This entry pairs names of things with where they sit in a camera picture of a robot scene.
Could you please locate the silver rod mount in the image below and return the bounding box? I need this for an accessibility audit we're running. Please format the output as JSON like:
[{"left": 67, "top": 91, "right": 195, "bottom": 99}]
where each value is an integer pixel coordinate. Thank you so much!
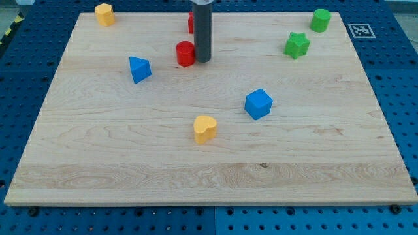
[{"left": 191, "top": 0, "right": 214, "bottom": 5}]

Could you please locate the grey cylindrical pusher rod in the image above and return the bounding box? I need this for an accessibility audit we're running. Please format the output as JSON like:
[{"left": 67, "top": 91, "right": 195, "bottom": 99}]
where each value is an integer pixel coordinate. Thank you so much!
[{"left": 192, "top": 2, "right": 212, "bottom": 63}]

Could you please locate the red cylinder block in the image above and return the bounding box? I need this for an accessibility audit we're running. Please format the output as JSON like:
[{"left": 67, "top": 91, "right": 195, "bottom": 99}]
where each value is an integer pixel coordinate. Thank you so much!
[{"left": 176, "top": 41, "right": 195, "bottom": 67}]

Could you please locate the wooden board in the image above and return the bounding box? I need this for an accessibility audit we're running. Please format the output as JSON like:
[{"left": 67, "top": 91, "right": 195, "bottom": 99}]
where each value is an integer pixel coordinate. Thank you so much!
[{"left": 5, "top": 12, "right": 417, "bottom": 207}]

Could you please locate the red block behind rod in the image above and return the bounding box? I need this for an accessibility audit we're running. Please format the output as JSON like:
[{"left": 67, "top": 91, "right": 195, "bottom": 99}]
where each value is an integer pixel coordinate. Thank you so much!
[{"left": 187, "top": 12, "right": 194, "bottom": 34}]

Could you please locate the blue triangle block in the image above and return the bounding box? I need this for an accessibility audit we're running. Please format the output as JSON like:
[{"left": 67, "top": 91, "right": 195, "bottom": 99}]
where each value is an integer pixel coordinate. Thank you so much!
[{"left": 129, "top": 57, "right": 152, "bottom": 84}]

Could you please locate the yellow hexagon block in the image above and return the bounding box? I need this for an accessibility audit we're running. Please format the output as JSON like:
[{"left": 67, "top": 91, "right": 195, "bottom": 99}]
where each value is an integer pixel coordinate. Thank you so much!
[{"left": 95, "top": 3, "right": 116, "bottom": 27}]

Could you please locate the green star block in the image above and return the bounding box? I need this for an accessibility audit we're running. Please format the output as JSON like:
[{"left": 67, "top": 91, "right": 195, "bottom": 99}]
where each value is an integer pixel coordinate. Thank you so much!
[{"left": 284, "top": 32, "right": 310, "bottom": 59}]

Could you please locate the blue cube block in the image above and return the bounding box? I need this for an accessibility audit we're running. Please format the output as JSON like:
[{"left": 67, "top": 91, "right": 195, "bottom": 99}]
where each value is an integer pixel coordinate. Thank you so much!
[{"left": 244, "top": 89, "right": 273, "bottom": 120}]

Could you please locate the yellow heart block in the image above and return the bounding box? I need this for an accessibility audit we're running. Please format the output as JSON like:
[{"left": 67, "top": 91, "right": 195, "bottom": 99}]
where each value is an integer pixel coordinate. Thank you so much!
[{"left": 193, "top": 116, "right": 217, "bottom": 144}]

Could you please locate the green cylinder block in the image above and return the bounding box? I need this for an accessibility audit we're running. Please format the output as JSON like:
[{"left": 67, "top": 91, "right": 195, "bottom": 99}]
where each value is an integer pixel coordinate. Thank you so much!
[{"left": 310, "top": 8, "right": 332, "bottom": 33}]

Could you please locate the white fiducial marker tag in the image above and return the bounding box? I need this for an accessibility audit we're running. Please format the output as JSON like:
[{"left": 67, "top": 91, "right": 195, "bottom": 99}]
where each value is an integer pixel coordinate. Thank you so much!
[{"left": 348, "top": 23, "right": 376, "bottom": 39}]

